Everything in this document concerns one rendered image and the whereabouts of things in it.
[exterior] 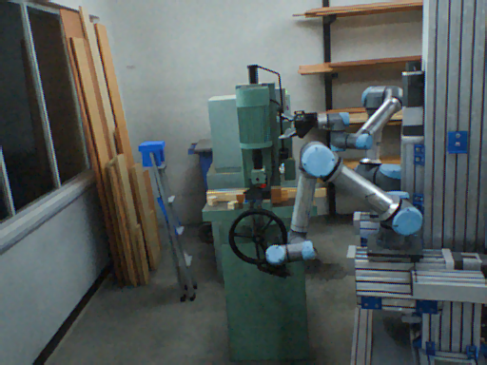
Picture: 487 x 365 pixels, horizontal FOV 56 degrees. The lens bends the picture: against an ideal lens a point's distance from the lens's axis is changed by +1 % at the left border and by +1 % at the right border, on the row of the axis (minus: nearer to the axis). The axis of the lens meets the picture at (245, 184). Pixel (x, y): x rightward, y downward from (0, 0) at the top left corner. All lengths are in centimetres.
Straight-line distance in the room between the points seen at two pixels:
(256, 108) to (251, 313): 111
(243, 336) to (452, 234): 124
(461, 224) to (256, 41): 305
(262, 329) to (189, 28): 309
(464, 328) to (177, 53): 353
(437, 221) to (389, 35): 295
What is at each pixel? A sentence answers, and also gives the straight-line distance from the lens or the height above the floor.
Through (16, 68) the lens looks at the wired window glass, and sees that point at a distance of 316.
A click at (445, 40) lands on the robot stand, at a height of 165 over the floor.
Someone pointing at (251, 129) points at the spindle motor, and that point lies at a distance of 234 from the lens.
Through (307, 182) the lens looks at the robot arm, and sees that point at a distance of 189.
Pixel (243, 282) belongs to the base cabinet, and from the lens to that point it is 251.
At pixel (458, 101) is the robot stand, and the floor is 140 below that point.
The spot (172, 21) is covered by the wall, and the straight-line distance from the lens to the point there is 476.
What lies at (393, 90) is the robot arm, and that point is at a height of 143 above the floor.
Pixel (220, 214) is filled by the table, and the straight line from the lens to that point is 238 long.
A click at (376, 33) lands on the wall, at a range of 483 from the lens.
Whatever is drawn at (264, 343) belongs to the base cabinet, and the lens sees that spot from 269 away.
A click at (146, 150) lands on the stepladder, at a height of 112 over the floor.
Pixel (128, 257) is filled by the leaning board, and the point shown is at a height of 26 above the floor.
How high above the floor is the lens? 160
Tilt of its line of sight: 14 degrees down
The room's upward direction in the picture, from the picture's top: 5 degrees counter-clockwise
